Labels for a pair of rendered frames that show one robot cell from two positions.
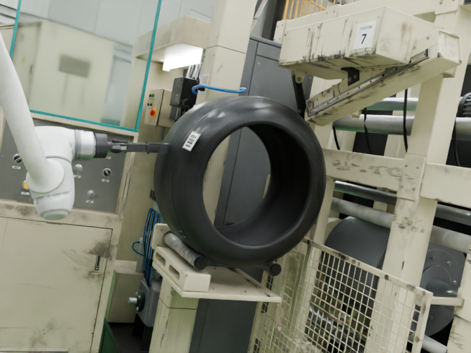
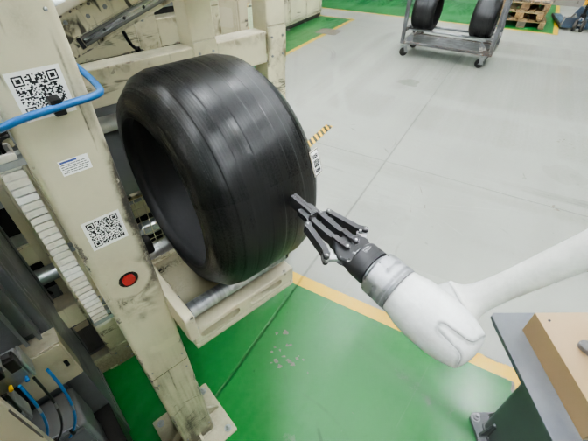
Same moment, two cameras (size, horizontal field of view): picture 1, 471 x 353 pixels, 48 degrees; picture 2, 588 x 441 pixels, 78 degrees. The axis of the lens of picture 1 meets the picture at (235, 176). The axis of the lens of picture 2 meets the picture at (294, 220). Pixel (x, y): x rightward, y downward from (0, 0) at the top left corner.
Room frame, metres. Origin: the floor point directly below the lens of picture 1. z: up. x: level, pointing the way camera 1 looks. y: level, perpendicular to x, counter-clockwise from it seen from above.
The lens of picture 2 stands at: (1.87, 0.83, 1.73)
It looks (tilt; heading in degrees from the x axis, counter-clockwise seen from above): 41 degrees down; 254
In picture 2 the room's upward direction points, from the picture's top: straight up
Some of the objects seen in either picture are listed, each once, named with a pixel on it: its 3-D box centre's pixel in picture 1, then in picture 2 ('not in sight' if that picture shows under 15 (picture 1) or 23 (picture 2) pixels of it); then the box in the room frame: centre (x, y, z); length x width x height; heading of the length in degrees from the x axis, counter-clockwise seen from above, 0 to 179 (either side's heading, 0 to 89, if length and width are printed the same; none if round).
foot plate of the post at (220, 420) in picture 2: not in sight; (193, 424); (2.12, 0.13, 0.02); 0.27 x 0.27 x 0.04; 25
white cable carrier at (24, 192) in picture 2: not in sight; (63, 250); (2.18, 0.19, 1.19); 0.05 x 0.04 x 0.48; 115
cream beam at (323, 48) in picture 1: (350, 49); not in sight; (1.90, -0.32, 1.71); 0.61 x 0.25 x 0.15; 25
